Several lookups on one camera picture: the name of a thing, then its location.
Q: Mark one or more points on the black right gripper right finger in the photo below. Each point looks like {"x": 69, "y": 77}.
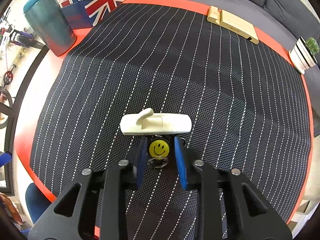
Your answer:
{"x": 181, "y": 162}

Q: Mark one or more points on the blue trouser leg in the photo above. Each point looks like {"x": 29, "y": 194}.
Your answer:
{"x": 36, "y": 202}

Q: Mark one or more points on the white plastic hook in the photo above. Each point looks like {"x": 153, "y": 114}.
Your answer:
{"x": 147, "y": 122}

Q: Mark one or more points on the red table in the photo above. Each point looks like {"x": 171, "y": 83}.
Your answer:
{"x": 247, "y": 104}

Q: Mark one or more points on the grey fabric sofa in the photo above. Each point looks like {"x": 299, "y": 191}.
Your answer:
{"x": 237, "y": 2}

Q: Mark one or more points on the yellow smiley keychain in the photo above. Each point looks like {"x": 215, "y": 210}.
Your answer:
{"x": 158, "y": 151}

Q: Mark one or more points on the potted cactus striped pot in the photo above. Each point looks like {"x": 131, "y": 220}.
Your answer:
{"x": 303, "y": 54}

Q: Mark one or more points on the wooden phone stand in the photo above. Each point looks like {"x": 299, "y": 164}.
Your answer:
{"x": 233, "y": 23}

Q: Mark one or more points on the teal thermos bottle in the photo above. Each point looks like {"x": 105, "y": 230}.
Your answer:
{"x": 48, "y": 21}

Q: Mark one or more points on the black striped table mat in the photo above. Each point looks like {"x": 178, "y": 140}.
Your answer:
{"x": 218, "y": 204}

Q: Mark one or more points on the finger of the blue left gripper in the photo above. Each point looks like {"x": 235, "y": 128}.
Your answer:
{"x": 5, "y": 157}

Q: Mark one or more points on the union jack tissue box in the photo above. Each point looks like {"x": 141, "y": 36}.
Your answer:
{"x": 87, "y": 13}

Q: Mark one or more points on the bicycle outside window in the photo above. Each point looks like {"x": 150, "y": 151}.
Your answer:
{"x": 14, "y": 43}

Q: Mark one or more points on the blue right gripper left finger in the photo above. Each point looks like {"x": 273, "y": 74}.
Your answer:
{"x": 140, "y": 161}

